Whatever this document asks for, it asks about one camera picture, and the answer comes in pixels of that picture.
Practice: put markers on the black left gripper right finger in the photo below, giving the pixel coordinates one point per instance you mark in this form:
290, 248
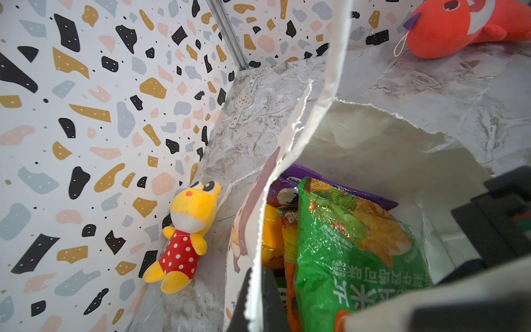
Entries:
274, 314

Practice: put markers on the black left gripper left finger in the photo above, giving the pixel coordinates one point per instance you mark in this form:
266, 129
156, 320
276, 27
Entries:
238, 322

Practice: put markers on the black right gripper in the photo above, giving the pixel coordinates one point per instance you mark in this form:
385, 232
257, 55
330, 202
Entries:
496, 223

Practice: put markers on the orange snack packet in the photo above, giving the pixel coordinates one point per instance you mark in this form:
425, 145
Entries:
289, 219

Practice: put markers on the green corn chips bag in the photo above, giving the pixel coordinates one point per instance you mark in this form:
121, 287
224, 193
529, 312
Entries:
351, 255

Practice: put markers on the white printed paper bag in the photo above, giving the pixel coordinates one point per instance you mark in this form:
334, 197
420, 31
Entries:
424, 133

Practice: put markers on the yellow snack packet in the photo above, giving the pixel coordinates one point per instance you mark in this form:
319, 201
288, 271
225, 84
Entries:
272, 239

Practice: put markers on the yellow plush toy red dress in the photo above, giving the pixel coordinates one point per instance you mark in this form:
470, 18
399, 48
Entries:
192, 213

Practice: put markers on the flat metal perforated bracket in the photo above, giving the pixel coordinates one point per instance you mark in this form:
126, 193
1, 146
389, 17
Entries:
243, 100

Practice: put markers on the aluminium left corner post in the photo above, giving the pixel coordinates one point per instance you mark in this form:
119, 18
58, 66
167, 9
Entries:
228, 34

